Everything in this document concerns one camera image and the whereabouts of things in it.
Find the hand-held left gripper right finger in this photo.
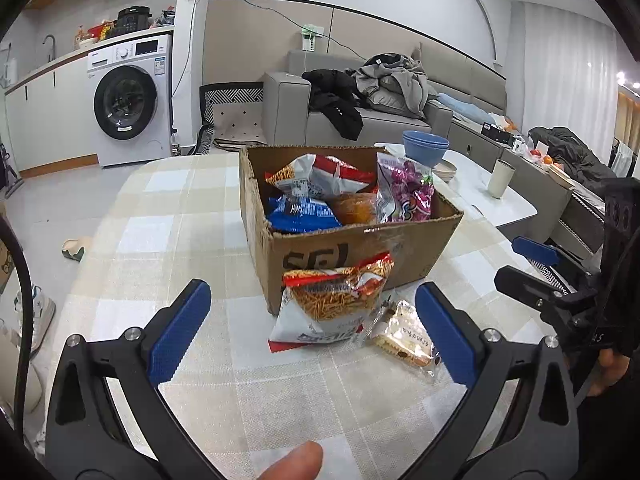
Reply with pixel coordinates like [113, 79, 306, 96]
[400, 282, 581, 480]

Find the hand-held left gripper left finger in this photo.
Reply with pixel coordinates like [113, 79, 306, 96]
[44, 280, 221, 480]

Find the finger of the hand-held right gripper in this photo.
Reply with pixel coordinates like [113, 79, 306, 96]
[494, 266, 599, 332]
[511, 236, 601, 286]

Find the orange noodle snack packet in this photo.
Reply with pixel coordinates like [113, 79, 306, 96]
[268, 252, 396, 356]

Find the purple white snack bag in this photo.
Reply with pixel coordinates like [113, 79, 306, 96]
[375, 152, 436, 223]

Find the brown cardboard box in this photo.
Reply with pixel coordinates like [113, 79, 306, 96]
[239, 145, 465, 317]

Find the clear packet with brown bun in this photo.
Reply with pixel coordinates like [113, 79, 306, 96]
[327, 191, 381, 226]

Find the blue snack packet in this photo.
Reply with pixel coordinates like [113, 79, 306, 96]
[266, 195, 343, 233]

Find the person's right forearm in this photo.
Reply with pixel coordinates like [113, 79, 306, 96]
[575, 385, 640, 480]

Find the person's right hand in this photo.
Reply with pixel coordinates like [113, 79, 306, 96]
[584, 351, 633, 397]

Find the person's left hand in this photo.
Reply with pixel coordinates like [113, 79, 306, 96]
[255, 441, 325, 480]

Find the clear wrapped cake packet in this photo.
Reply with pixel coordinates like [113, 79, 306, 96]
[357, 297, 443, 378]

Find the white marble side table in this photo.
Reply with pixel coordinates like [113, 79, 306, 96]
[375, 142, 533, 231]

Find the beige cup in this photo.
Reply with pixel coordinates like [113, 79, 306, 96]
[487, 158, 517, 200]

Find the black coat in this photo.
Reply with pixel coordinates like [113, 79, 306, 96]
[527, 126, 618, 186]

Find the beige shallow bowl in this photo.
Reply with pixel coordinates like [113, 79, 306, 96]
[432, 159, 458, 183]

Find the small black box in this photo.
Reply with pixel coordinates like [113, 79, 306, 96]
[481, 122, 516, 146]

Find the green slipper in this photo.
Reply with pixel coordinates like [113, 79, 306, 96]
[61, 236, 93, 262]

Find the white sneaker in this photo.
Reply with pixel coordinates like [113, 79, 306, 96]
[12, 284, 57, 356]

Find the yellow curtain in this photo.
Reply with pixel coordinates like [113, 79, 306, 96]
[612, 85, 640, 161]

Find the blue bowl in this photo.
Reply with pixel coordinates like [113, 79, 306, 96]
[402, 130, 451, 151]
[406, 143, 448, 168]

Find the light blue pillow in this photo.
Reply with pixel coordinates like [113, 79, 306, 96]
[437, 92, 496, 126]

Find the white sheer curtain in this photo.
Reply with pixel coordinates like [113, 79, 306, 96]
[520, 2, 631, 181]

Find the printed cardboard carton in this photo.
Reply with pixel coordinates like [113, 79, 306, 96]
[0, 212, 16, 291]

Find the grey sofa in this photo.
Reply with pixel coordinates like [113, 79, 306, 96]
[262, 40, 608, 256]

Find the red white noodle snack packet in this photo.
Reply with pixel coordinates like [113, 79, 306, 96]
[265, 154, 377, 200]

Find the pile of grey clothes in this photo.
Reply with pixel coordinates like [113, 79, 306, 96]
[352, 52, 441, 120]

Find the black white patterned chair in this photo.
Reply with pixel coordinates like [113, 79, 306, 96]
[197, 81, 266, 153]

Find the white washing machine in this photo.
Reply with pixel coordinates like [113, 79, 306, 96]
[86, 34, 175, 168]

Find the white kitchen counter cabinet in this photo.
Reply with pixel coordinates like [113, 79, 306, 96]
[4, 50, 101, 178]

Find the black jacket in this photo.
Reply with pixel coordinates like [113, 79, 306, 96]
[301, 69, 365, 142]

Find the red yellow snack bag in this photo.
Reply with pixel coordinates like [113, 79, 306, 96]
[87, 19, 118, 42]

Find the black pressure cooker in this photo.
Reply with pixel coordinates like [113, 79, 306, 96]
[116, 6, 152, 36]

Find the black cable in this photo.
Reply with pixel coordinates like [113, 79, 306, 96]
[0, 217, 33, 441]

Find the green white wall charger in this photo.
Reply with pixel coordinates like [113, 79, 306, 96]
[300, 24, 323, 52]

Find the dark wall cable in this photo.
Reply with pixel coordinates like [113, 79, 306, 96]
[220, 0, 371, 61]

